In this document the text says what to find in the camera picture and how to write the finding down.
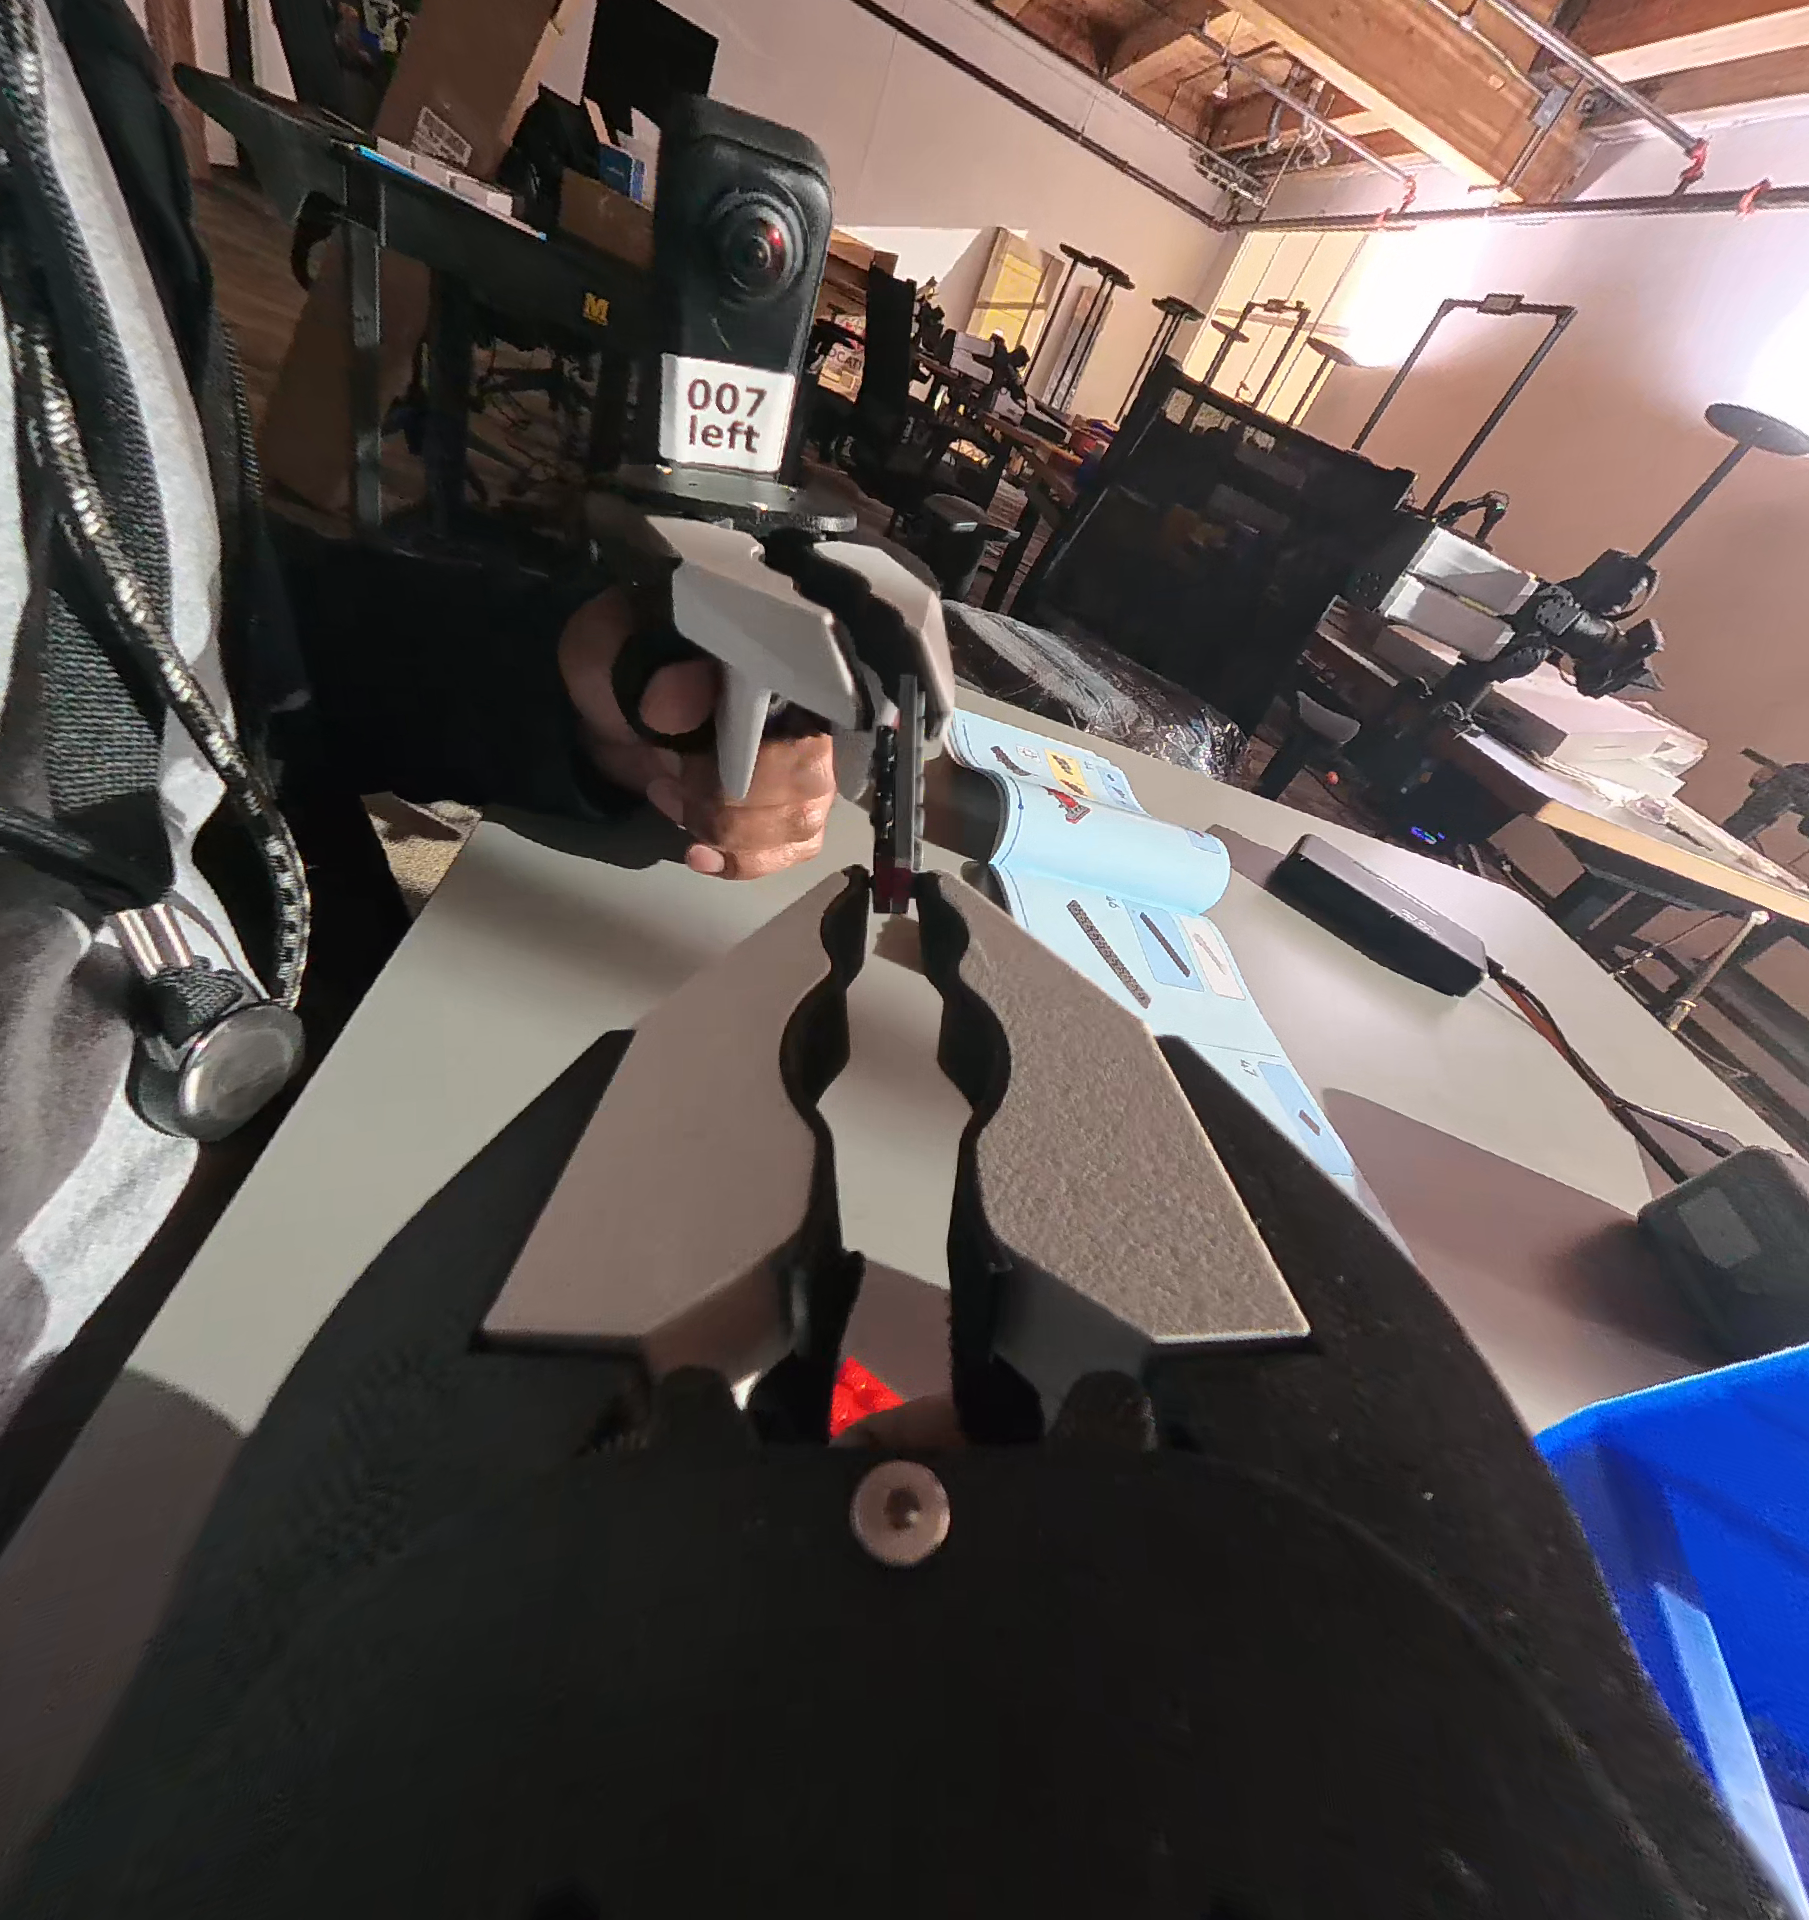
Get long black toy brick plate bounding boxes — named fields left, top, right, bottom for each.
left=864, top=678, right=939, bottom=922

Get plastic-wrapped chair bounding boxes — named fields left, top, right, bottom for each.
left=939, top=593, right=1255, bottom=785

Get black webbing strap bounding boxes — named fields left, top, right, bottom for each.
left=0, top=778, right=166, bottom=922

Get stacked white boxes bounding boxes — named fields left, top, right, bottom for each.
left=1384, top=523, right=1539, bottom=632

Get blue plastic storage bin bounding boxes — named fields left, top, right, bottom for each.
left=1537, top=1331, right=1809, bottom=1920

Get black power adapter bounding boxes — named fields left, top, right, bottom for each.
left=1271, top=829, right=1494, bottom=992

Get person's left hand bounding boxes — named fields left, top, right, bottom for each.
left=561, top=591, right=843, bottom=884

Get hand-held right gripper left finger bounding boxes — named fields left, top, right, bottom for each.
left=488, top=862, right=864, bottom=1405

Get person's grey shirt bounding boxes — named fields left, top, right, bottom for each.
left=0, top=0, right=263, bottom=1501

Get black box device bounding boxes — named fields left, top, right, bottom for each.
left=1636, top=1149, right=1809, bottom=1360

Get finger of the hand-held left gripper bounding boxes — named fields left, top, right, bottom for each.
left=806, top=537, right=958, bottom=744
left=667, top=513, right=864, bottom=729

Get person's left forearm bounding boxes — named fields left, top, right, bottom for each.
left=263, top=510, right=622, bottom=823

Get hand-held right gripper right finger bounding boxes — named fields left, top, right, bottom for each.
left=916, top=871, right=1320, bottom=1414

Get black braided cord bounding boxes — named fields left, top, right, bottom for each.
left=0, top=0, right=312, bottom=1024

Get black overhead stand frame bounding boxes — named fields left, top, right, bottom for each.
left=1347, top=291, right=1574, bottom=513

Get sprinkler pipe with red clamps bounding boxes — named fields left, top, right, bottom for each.
left=1216, top=180, right=1809, bottom=244

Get tall cardboard box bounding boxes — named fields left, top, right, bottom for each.
left=263, top=0, right=568, bottom=513

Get wooden work table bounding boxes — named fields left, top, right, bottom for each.
left=1298, top=593, right=1809, bottom=1044

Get flat white box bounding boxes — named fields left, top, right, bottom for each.
left=1488, top=683, right=1706, bottom=778

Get grey desk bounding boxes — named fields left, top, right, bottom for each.
left=0, top=714, right=1809, bottom=1654

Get metal cord clasp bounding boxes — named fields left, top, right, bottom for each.
left=118, top=904, right=310, bottom=1149

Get black table with yellow label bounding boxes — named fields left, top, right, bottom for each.
left=166, top=67, right=659, bottom=523

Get power adapter cable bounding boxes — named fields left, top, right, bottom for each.
left=1481, top=964, right=1750, bottom=1164

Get light blue instruction booklet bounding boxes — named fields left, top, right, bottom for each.
left=947, top=708, right=1363, bottom=1187

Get black office chair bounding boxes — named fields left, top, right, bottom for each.
left=849, top=269, right=1024, bottom=606

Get black mesh cabinet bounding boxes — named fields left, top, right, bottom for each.
left=1014, top=358, right=1420, bottom=731

